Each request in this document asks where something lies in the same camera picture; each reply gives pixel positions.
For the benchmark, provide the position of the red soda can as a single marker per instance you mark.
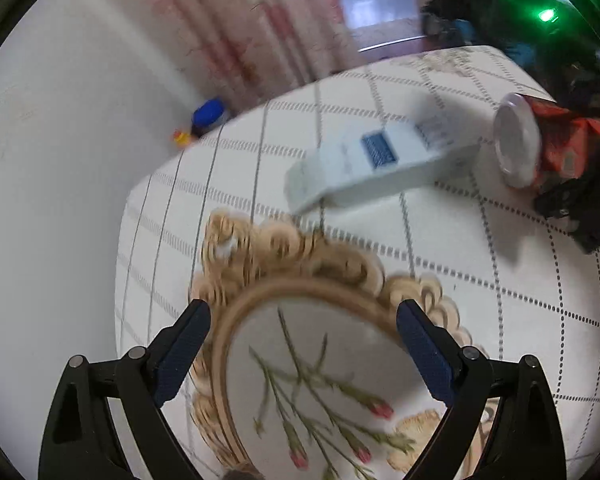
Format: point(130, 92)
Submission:
point(538, 143)

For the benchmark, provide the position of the white checked tablecloth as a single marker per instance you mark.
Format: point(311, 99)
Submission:
point(520, 282)

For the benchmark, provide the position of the ornate gold oval tray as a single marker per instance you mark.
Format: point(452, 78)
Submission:
point(303, 374)

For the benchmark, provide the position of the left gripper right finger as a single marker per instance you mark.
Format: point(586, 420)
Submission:
point(525, 441)

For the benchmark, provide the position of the blue black clothes pile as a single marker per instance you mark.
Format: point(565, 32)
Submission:
point(461, 23)

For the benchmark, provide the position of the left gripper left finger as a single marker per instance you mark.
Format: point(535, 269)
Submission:
point(80, 441)

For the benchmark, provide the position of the white blue medicine box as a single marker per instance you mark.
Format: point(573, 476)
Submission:
point(363, 165)

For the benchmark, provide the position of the blue yellow toy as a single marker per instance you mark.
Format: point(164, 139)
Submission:
point(205, 118)

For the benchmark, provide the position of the pink floral curtain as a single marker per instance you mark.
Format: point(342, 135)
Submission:
point(255, 50)

